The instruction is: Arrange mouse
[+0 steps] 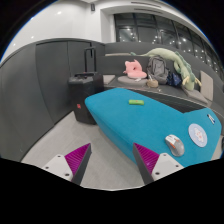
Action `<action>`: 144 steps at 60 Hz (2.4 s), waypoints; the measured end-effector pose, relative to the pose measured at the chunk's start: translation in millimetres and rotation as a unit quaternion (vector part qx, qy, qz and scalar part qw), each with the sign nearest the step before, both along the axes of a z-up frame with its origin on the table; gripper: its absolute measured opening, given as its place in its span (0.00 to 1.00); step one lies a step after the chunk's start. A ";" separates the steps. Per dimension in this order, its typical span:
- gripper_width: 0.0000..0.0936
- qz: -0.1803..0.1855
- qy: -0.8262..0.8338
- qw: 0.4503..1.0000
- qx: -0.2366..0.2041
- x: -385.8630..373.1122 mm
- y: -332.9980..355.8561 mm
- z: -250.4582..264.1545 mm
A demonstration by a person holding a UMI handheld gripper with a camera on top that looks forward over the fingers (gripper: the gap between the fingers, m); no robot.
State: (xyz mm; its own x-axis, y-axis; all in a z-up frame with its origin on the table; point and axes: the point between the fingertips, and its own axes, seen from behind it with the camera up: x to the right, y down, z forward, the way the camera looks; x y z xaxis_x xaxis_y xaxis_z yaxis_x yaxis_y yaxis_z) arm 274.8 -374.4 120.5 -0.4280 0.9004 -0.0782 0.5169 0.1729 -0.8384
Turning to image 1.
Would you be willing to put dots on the green dragon plush toy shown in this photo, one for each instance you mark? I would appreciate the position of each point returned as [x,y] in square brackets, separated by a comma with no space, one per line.
[189,80]

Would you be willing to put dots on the teal upholstered bench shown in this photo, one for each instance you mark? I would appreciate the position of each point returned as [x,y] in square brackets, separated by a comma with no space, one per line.
[149,124]

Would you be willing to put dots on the grey orange computer mouse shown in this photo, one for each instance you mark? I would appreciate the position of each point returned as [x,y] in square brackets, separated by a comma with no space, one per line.
[175,145]

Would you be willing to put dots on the small green case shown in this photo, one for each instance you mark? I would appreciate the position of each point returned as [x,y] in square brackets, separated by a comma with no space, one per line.
[136,102]

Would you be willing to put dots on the black rolling suitcase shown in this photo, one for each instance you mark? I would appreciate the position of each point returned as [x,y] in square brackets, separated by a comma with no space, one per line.
[83,85]

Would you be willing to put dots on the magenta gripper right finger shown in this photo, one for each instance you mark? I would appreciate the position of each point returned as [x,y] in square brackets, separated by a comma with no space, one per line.
[154,166]

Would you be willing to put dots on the round light blue mouse pad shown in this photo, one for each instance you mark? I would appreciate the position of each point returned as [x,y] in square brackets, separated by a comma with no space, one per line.
[197,135]

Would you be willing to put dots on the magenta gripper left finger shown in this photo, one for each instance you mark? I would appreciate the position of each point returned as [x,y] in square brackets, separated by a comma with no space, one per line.
[72,166]

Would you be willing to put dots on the pink plush toy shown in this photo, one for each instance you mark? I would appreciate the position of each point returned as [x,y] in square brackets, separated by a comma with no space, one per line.
[134,70]

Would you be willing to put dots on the small white black object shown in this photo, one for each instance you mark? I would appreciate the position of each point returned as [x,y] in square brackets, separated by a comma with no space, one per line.
[211,118]

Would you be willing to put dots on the dark blue bag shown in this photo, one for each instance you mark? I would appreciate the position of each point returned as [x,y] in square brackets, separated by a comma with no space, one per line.
[174,80]

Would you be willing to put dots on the beige round pouch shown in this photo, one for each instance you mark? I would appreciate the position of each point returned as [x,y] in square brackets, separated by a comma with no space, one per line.
[152,83]

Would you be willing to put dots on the grey backpack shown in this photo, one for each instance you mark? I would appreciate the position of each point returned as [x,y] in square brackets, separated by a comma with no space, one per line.
[157,69]

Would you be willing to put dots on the grey square cushion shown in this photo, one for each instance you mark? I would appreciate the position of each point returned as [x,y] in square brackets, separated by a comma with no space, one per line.
[207,86]

